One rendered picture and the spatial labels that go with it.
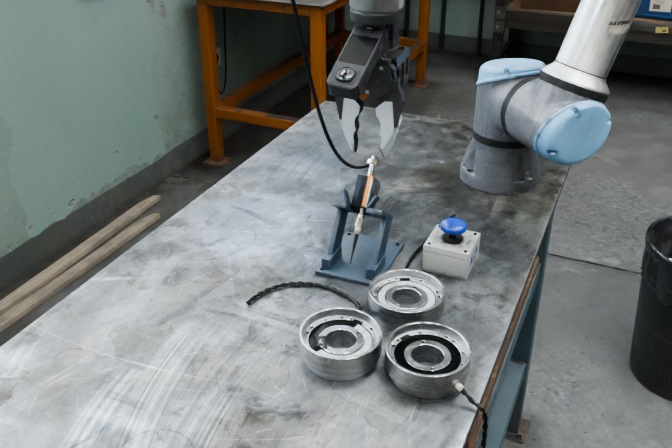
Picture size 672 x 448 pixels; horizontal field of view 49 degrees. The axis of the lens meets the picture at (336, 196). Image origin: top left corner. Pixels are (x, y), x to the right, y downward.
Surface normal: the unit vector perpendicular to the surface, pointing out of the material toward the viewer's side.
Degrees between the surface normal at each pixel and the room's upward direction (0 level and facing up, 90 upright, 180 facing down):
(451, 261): 90
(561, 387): 0
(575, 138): 97
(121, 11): 90
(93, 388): 0
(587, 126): 97
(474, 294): 0
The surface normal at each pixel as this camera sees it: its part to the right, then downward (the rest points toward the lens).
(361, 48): -0.15, -0.56
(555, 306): 0.00, -0.89
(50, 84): 0.92, 0.18
